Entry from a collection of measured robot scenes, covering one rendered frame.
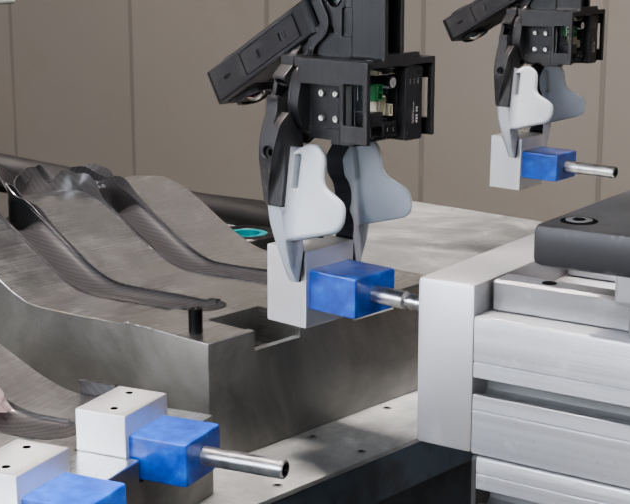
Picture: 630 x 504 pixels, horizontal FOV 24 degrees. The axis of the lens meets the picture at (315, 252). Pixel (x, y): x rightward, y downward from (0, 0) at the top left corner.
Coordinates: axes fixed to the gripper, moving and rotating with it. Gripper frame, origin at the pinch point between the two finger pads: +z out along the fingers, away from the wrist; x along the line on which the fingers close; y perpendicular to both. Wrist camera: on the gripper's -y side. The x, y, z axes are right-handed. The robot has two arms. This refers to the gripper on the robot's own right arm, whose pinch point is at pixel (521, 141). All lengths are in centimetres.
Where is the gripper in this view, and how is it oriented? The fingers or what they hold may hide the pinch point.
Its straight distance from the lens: 153.9
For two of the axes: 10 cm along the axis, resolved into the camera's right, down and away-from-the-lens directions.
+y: 7.9, 1.4, -5.9
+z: 0.0, 9.8, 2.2
